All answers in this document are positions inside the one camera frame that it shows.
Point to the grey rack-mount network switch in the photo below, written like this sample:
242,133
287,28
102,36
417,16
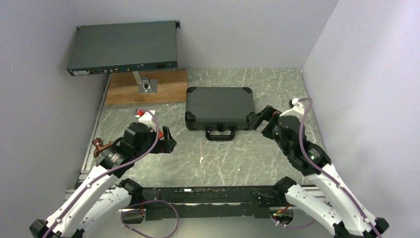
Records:
124,47

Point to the wooden board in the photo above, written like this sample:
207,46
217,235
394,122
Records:
124,90

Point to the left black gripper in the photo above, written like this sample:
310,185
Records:
166,145

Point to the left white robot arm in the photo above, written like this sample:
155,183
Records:
83,211

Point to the grey metal stand bracket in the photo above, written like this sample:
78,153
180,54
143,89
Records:
146,85

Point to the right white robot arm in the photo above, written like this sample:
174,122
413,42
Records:
345,216

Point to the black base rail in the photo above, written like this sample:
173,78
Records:
157,203

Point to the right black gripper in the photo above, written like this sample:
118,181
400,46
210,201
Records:
269,113

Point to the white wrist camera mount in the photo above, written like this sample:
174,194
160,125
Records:
145,117

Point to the copper pipe fitting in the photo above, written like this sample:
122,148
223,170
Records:
99,146

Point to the black poker set case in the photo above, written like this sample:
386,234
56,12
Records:
219,111

